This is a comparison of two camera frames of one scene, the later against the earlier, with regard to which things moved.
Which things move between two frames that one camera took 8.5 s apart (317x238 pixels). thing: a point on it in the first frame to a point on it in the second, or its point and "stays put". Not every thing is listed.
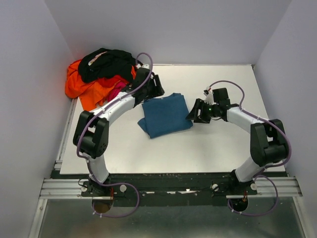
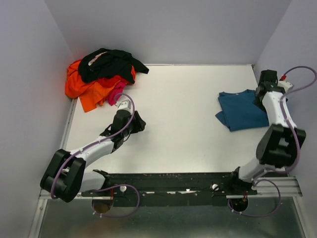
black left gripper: x=157 y=90 to x=139 y=124
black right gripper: x=200 y=104 to x=260 y=105
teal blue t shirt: x=162 y=116 to x=241 y=111
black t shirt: x=103 y=62 stays put
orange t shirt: x=90 y=94 stays put
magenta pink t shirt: x=114 y=91 stays put
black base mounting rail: x=166 y=190 stays put
